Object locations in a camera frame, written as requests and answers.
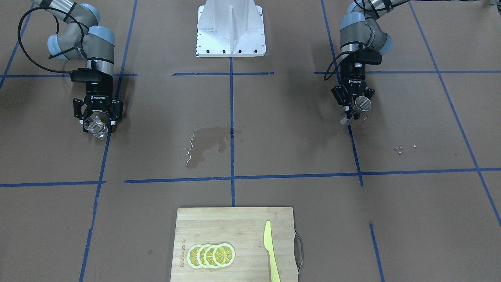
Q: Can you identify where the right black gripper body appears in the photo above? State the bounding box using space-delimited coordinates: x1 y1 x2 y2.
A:
84 76 113 114

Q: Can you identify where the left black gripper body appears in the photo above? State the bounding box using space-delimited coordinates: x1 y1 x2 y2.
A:
341 59 368 98

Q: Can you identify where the glass measuring cup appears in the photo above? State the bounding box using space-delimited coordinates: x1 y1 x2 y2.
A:
83 115 108 139

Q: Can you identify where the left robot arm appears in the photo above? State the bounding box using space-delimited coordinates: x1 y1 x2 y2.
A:
332 0 407 121

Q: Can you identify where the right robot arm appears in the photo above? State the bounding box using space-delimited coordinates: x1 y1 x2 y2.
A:
33 0 124 132

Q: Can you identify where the yellow plastic knife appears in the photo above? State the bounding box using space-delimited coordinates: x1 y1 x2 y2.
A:
263 220 281 282

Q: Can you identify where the wooden cutting board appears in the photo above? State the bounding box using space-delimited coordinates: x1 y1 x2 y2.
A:
170 207 299 282

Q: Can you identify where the lemon slice four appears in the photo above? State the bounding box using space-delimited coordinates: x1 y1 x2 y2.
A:
187 244 202 269

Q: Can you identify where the lemon slice two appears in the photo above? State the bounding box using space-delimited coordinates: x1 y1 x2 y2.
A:
203 245 220 269

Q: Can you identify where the lemon slice three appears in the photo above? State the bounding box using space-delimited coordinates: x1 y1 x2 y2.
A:
196 244 212 268

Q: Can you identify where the lemon slice one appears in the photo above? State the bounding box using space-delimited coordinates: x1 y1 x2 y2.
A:
213 243 236 267

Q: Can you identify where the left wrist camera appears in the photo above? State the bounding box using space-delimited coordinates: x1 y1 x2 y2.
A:
353 48 382 65

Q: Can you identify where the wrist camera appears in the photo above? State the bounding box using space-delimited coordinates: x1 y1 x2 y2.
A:
70 68 102 83
353 48 382 65

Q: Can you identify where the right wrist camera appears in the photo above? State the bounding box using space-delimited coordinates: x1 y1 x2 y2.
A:
70 68 102 83

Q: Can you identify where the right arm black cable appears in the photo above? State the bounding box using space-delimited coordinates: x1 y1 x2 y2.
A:
17 4 90 75

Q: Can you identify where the white pedestal column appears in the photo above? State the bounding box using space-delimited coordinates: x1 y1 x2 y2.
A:
196 0 267 57

